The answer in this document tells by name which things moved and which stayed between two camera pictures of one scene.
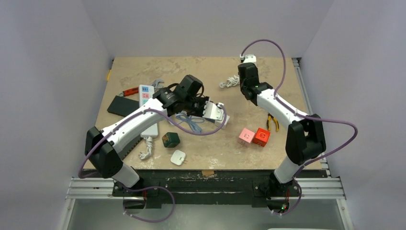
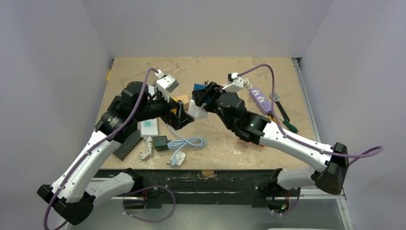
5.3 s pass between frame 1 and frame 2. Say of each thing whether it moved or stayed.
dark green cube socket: moved
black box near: stayed
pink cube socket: moved
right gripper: moved
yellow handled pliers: stayed
